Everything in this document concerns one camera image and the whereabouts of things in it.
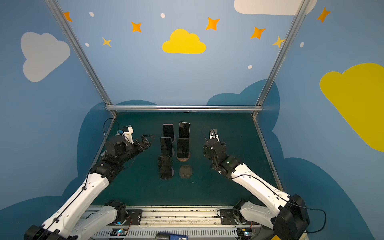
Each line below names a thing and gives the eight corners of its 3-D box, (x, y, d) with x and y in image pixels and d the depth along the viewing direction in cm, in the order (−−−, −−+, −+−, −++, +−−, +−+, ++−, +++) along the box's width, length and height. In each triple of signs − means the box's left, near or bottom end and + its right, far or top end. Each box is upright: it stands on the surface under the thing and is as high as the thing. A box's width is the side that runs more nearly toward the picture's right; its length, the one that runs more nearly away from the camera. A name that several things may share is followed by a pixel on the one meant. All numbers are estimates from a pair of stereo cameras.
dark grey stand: (179, 178, 90) (178, 176, 87) (179, 168, 95) (179, 165, 91) (192, 178, 90) (192, 176, 87) (192, 168, 95) (192, 165, 91)
